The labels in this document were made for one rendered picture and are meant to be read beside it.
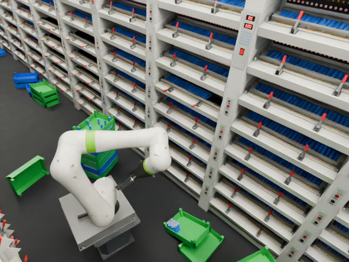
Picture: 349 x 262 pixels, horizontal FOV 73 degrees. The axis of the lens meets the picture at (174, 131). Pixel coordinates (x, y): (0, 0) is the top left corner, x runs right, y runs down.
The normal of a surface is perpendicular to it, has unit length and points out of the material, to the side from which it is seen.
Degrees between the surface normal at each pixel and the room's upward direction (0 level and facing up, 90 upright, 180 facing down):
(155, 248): 0
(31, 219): 0
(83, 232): 2
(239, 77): 90
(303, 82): 18
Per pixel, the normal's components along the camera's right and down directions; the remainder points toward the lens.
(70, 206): 0.07, -0.78
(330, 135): -0.13, -0.64
